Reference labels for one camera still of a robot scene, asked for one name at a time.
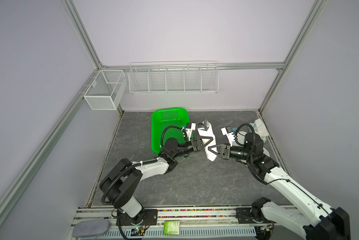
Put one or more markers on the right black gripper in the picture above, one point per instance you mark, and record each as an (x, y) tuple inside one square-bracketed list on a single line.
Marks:
[(222, 154)]

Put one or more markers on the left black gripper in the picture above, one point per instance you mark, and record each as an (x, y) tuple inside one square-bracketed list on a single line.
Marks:
[(197, 141)]

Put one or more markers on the white paper napkin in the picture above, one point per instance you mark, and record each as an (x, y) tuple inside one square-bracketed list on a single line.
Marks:
[(204, 128)]

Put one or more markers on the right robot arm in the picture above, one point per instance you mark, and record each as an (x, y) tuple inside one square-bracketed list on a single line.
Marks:
[(317, 220)]

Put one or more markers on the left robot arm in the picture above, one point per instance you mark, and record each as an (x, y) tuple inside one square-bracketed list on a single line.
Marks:
[(120, 183)]

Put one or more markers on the green perforated plastic basket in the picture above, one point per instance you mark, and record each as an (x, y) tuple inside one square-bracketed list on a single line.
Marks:
[(161, 119)]

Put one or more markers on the tissue pack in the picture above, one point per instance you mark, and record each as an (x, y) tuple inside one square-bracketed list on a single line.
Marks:
[(260, 129)]

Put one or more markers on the small white mesh basket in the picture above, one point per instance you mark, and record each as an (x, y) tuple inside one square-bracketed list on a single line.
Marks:
[(106, 90)]

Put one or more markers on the grey cloth pad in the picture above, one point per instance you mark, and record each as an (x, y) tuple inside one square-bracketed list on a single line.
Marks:
[(91, 228)]

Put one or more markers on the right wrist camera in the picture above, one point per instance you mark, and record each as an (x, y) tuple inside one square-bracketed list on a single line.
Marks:
[(229, 133)]

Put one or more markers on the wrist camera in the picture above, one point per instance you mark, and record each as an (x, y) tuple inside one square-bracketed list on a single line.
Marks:
[(229, 133), (190, 129)]

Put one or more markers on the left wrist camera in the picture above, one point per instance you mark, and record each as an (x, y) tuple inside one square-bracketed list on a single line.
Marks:
[(190, 129)]

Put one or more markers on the long white wire shelf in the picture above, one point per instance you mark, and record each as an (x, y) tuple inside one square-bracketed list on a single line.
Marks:
[(175, 77)]

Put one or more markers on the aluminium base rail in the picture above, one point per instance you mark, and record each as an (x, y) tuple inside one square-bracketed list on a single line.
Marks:
[(189, 216)]

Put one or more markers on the white slotted cable duct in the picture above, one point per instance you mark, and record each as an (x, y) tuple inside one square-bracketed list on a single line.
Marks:
[(197, 232)]

